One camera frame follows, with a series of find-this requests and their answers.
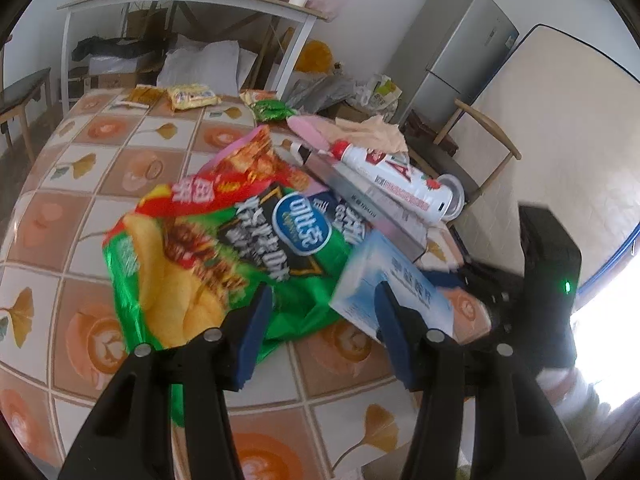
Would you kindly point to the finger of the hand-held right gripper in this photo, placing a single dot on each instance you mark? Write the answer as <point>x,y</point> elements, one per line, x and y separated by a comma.
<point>470,275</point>

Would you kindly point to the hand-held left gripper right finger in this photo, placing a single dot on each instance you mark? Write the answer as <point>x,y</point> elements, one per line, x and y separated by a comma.
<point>395,340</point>

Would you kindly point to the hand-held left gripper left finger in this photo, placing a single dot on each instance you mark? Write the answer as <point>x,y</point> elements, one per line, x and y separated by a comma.
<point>252,340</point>

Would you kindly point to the light blue tissue pack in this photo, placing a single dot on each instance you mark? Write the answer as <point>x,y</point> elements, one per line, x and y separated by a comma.
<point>360,280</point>

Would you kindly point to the white can with red cap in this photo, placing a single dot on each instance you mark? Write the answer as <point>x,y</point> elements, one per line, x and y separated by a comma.
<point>400,180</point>

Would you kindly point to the green potato chip bag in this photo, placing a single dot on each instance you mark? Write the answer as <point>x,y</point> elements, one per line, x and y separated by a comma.
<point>150,270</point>

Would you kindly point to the pink purple snack bag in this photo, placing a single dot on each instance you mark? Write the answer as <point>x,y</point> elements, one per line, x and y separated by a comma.
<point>345,220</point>

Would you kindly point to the beige and pink cloth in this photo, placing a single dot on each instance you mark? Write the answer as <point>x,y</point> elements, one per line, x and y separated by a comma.
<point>372,132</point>

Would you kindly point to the red snack bag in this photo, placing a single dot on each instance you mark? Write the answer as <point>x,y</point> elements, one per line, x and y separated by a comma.
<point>250,160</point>

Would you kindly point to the pink flat pack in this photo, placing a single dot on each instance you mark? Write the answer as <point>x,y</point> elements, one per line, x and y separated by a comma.
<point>315,130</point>

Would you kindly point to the person's right forearm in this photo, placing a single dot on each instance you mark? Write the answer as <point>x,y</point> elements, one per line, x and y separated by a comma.
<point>575,405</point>

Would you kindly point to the white mattress with blue edge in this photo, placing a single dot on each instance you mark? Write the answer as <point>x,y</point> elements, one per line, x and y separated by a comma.
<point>560,140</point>

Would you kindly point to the wooden chair with black seat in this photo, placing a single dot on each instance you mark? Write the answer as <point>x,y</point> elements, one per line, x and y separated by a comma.
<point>495,135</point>

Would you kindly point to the dark red wooden stool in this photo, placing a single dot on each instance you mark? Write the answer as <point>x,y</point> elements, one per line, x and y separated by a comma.
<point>425,130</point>

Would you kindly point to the white green printed bag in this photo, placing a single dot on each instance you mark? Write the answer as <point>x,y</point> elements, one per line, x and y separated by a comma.
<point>382,91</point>

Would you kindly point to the cardboard box on floor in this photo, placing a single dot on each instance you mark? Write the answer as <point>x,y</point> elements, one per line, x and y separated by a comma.
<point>345,112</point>

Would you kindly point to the silver refrigerator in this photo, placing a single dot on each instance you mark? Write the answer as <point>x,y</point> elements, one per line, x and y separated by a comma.
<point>450,50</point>

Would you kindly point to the ginkgo print tablecloth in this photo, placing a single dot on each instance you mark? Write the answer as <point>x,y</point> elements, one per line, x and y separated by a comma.
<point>75,200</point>

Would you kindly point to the green foil packet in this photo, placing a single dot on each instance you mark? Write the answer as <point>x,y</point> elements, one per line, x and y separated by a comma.
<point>272,110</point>

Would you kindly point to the grey plastic bags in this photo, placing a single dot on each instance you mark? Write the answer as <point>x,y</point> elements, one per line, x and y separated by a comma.
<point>320,92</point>

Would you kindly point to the orange snack packet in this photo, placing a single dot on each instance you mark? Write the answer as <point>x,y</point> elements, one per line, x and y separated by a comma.
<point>257,95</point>

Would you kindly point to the yellow noodle packet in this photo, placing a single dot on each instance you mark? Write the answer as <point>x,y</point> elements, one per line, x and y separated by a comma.
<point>192,96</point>

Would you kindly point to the small white stick packet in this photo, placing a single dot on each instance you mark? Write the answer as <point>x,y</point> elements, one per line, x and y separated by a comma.
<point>130,105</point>

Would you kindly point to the gold snack packet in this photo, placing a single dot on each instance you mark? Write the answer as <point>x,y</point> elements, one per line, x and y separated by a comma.
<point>145,95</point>

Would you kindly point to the yellow plastic bag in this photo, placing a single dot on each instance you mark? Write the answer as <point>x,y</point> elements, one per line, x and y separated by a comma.
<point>314,57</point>

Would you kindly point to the white sack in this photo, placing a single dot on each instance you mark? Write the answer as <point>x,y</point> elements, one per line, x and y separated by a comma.
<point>200,67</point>

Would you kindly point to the white box under shelf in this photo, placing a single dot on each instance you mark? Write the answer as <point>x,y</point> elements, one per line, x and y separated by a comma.
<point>115,67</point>

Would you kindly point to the black bag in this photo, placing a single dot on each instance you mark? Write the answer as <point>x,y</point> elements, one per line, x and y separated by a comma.
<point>110,47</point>

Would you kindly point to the brown cardboard box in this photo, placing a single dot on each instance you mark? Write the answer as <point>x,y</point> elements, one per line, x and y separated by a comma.
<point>145,22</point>

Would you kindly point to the dark wooden bench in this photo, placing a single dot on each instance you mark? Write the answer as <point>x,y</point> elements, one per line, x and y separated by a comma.
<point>25,87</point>

